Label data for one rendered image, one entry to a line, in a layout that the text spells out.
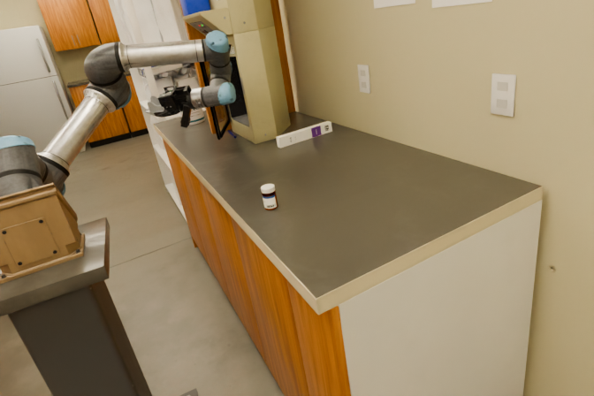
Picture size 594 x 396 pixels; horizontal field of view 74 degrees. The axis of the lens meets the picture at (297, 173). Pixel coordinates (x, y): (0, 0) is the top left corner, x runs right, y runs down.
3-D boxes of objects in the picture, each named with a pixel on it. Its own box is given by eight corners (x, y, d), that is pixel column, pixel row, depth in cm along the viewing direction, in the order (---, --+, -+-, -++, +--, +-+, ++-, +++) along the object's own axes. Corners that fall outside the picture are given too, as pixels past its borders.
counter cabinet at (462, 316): (276, 215, 311) (255, 103, 277) (520, 425, 138) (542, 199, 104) (194, 246, 285) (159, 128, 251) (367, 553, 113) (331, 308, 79)
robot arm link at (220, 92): (238, 89, 147) (236, 107, 143) (210, 94, 150) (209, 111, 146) (229, 75, 141) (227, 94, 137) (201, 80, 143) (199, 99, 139)
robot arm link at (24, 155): (-23, 178, 99) (-28, 137, 105) (7, 200, 111) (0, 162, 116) (29, 163, 103) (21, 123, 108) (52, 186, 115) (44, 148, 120)
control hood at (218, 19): (210, 35, 184) (206, 13, 181) (233, 34, 157) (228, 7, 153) (186, 40, 180) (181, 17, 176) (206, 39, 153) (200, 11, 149)
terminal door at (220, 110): (230, 122, 199) (211, 40, 184) (219, 140, 171) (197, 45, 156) (228, 122, 199) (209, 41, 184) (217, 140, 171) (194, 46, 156)
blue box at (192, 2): (205, 13, 179) (200, -9, 176) (211, 11, 171) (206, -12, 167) (183, 16, 175) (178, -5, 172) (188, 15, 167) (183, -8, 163)
